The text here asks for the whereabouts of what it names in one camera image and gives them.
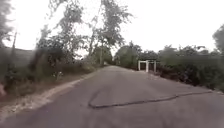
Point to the grey asphalt road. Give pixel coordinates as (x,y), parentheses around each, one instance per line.
(126,86)

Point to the dirt and gravel verge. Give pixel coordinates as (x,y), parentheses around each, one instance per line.
(30,96)

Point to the white gate frame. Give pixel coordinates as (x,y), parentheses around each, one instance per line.
(146,65)

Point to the row of bushes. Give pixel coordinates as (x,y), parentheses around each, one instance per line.
(190,65)

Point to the row of trees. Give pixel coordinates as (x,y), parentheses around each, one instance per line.
(66,43)

